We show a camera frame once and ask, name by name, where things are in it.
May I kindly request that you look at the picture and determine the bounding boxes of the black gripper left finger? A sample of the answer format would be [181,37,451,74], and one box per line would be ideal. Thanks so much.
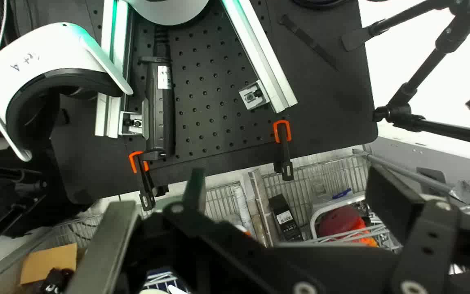
[66,164,216,294]

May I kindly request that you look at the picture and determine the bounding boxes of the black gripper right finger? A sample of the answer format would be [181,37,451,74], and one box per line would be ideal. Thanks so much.
[363,163,461,294]

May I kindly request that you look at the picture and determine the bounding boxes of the brown cardboard box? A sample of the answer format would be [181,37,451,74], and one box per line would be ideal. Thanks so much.
[18,241,80,287]

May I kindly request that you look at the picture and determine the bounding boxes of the white container red contents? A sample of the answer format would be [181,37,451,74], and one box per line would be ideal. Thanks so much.
[309,202,382,247]

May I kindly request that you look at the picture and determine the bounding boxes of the black device with label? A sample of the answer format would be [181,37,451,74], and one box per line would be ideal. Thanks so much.
[268,192,304,241]

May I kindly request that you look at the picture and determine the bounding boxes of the black clamp bar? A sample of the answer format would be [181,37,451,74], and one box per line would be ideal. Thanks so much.
[141,53,177,161]

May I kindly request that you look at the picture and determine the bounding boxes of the orange handled clamp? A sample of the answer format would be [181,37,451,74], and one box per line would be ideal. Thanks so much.
[271,118,297,182]
[126,148,160,212]

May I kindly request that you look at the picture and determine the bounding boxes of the black articulated camera stand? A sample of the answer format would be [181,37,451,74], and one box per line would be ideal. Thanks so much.
[341,0,470,153]

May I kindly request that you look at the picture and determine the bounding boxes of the metal wire shelf rack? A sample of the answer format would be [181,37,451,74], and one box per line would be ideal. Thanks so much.
[199,145,412,252]

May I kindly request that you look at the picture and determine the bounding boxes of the aluminium profile rail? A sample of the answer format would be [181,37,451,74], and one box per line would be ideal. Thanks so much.
[221,0,301,114]
[93,0,134,138]

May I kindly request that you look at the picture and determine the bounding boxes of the silver corner bracket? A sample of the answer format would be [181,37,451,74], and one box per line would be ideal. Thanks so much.
[239,78,273,112]

